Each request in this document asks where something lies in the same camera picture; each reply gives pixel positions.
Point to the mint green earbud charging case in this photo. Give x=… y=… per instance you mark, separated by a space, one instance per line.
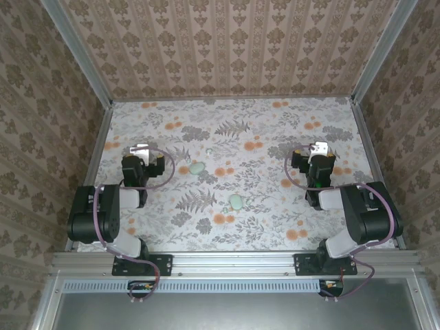
x=236 y=201
x=196 y=167

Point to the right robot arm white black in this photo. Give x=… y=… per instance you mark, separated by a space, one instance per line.
x=357 y=213

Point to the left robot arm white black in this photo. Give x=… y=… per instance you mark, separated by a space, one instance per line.
x=110 y=213

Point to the floral patterned table cover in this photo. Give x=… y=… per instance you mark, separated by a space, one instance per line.
x=206 y=240

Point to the black right connector board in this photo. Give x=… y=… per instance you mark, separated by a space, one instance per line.
x=331 y=285

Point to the black connector board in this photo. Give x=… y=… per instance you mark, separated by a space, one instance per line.
x=141 y=287
x=331 y=285

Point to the black left connector board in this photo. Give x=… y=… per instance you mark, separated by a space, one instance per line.
x=141 y=287

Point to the grey metal sheet panel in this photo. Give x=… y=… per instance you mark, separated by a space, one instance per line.
x=240 y=313

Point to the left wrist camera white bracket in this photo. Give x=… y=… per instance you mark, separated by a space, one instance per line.
x=139 y=151

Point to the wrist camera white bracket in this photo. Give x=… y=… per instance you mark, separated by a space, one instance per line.
x=319 y=148
x=139 y=151

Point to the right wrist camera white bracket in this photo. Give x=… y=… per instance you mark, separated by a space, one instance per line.
x=319 y=148

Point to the aluminium left side rail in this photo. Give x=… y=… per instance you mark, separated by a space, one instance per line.
x=97 y=154

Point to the aluminium right side rail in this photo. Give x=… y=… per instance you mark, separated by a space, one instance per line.
x=373 y=154

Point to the aluminium back frame rail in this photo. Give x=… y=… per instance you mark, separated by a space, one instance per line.
x=165 y=99

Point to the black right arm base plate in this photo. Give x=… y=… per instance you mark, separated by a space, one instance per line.
x=302 y=264

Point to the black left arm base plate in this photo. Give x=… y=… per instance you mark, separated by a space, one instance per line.
x=165 y=264

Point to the aluminium left corner post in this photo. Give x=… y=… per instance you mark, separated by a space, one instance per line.
x=79 y=55

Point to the aluminium corner post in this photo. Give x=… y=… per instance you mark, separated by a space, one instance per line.
x=79 y=55
x=383 y=51

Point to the aluminium right corner post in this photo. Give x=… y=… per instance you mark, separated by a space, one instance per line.
x=383 y=51

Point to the aluminium front mounting rail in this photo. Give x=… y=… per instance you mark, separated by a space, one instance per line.
x=233 y=263

